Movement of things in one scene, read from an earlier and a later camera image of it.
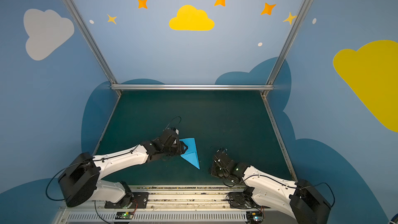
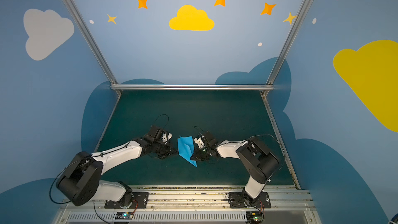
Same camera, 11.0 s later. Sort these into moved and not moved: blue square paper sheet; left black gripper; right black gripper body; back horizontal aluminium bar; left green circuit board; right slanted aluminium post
Moved: left black gripper; right black gripper body
Not moved: right slanted aluminium post; back horizontal aluminium bar; blue square paper sheet; left green circuit board
